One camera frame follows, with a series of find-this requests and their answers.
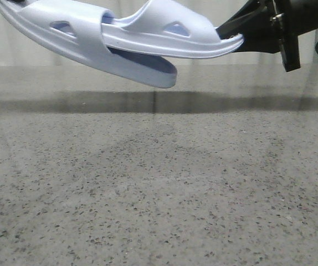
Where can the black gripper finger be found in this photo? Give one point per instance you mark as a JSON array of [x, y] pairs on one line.
[[243, 22], [265, 41]]

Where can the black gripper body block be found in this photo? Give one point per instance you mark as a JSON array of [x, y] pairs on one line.
[[289, 19]]

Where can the light blue slipper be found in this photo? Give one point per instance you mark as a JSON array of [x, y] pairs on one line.
[[73, 30], [169, 29]]

